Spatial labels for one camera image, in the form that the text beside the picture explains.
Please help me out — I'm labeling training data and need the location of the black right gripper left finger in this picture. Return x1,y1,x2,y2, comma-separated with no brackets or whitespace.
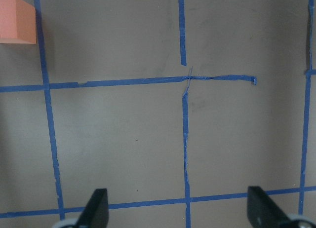
53,188,110,228

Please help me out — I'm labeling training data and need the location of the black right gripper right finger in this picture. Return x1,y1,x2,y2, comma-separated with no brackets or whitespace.
247,186,316,228

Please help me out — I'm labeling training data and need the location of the orange foam cube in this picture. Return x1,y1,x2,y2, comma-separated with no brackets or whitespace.
0,0,37,44

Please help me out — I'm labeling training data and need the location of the brown paper mat blue grid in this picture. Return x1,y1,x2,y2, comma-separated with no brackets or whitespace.
0,0,316,228

